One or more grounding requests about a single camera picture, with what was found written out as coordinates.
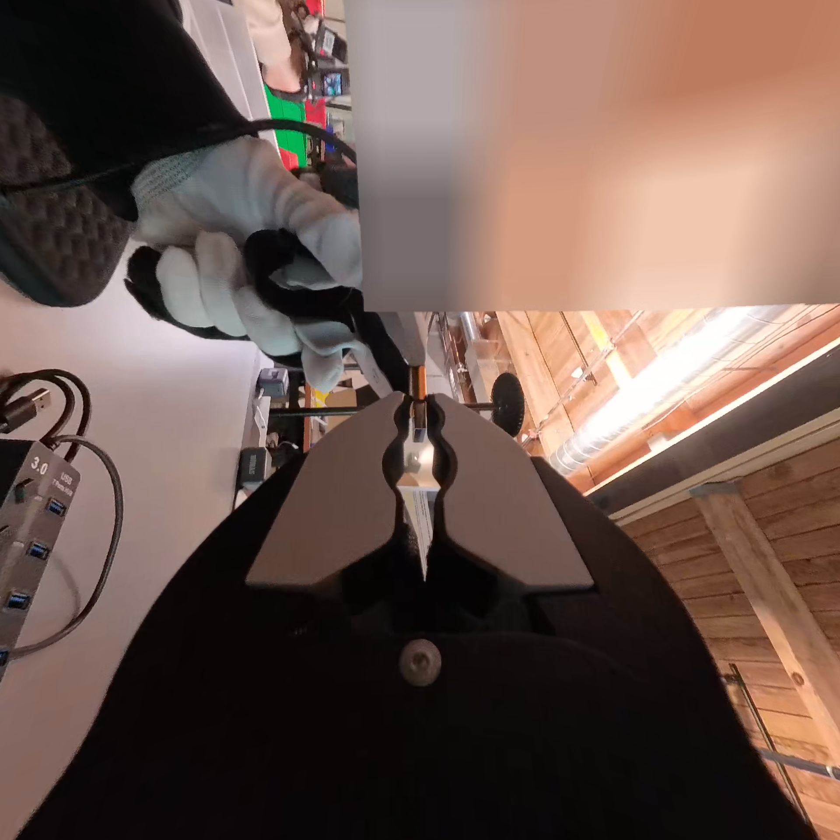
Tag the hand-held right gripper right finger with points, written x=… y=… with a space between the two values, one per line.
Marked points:
x=518 y=518

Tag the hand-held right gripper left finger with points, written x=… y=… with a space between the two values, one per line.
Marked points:
x=321 y=512

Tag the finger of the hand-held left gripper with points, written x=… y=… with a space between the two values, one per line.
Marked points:
x=407 y=341
x=371 y=371

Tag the black multi-port usb hub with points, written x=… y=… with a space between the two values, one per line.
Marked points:
x=33 y=525

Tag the person's left forearm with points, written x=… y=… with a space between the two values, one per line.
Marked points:
x=98 y=65

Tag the dark grey small box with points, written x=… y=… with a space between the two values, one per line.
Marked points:
x=253 y=467

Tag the red plastic bin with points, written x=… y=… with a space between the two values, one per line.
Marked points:
x=316 y=115

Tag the green plastic bin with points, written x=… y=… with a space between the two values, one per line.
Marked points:
x=289 y=111

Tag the black bumpy round mat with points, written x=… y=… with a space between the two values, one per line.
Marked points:
x=59 y=229

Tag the black lighting track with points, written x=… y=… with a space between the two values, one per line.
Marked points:
x=807 y=764

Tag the silver ventilation duct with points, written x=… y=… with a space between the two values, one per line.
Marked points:
x=656 y=387

